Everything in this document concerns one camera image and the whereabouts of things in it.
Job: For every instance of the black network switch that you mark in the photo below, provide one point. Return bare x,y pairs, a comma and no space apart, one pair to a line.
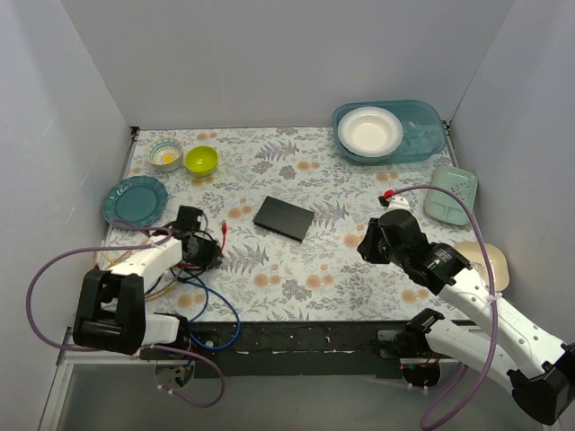
283,218

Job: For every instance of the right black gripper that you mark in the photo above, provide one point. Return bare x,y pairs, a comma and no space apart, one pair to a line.
370,242

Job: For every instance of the mint green square plate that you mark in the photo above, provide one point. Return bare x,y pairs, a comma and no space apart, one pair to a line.
442,206

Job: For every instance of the floral table mat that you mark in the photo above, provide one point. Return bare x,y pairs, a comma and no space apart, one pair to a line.
265,276

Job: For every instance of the cream square dish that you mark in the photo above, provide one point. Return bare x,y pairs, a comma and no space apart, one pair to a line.
472,251

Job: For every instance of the teal plastic tub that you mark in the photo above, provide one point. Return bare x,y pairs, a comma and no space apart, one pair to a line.
423,132

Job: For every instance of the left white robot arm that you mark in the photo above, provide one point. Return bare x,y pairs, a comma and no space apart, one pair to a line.
111,313

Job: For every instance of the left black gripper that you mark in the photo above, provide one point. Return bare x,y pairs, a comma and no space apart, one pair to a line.
208,251

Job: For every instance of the patterned small bowl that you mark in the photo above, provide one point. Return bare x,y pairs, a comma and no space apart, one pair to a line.
165,154

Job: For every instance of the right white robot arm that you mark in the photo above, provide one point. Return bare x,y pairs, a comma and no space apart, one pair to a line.
534,366

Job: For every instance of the lime green bowl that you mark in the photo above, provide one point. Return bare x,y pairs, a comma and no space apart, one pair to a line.
201,161

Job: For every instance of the teal round plate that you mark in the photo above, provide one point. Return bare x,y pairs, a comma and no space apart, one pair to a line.
138,200

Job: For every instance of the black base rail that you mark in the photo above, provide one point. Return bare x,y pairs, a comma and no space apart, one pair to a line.
290,348

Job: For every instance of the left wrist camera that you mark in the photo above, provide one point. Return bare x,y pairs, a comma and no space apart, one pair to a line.
188,220

